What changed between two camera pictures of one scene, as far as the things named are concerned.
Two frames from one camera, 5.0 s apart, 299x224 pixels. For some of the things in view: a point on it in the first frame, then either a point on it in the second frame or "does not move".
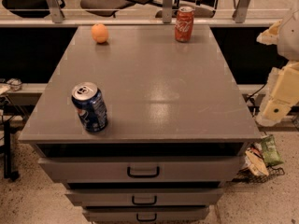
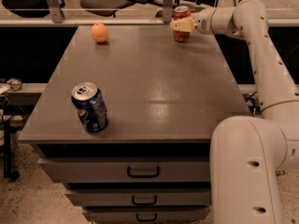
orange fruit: (99, 33) does not move
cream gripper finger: (282, 93) -> (186, 24)
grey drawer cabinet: (177, 128) does not move
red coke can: (184, 23) does not move
